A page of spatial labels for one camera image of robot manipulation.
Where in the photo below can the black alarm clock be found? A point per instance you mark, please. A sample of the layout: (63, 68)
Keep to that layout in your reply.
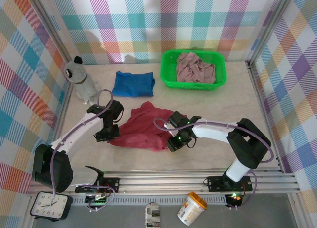
(49, 205)

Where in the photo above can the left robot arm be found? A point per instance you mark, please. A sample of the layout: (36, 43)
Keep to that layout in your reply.
(79, 131)

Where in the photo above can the white cup orange lid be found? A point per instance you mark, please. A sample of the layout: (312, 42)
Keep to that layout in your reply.
(190, 210)

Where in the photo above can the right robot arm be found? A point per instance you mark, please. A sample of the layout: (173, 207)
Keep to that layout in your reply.
(213, 134)

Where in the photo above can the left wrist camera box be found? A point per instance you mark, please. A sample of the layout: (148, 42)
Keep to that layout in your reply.
(116, 110)

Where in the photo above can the aluminium side rail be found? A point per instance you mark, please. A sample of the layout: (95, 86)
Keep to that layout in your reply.
(64, 106)
(260, 102)

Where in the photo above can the grey plush dog toy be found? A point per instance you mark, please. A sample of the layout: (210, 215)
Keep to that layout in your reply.
(83, 82)

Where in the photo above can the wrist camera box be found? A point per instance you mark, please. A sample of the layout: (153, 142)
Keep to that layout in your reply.
(178, 119)
(116, 110)

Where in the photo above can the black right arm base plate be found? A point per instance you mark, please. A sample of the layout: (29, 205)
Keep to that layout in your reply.
(215, 183)

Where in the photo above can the green plastic basket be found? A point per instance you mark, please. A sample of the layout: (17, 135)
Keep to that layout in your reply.
(168, 74)

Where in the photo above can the pink tank top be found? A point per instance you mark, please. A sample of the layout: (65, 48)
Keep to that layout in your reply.
(195, 69)

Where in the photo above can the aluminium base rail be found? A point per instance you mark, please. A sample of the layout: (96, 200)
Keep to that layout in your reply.
(161, 182)

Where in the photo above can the blue tank top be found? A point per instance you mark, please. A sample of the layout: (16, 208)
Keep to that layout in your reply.
(133, 85)

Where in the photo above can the red tank top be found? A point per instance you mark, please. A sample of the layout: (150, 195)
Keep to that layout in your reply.
(143, 129)

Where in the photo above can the aluminium frame post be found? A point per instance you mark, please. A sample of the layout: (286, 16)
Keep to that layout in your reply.
(50, 27)
(270, 27)

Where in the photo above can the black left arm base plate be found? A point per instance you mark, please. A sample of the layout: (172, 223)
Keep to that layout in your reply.
(111, 182)

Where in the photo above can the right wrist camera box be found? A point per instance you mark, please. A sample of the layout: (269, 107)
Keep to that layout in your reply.
(178, 119)

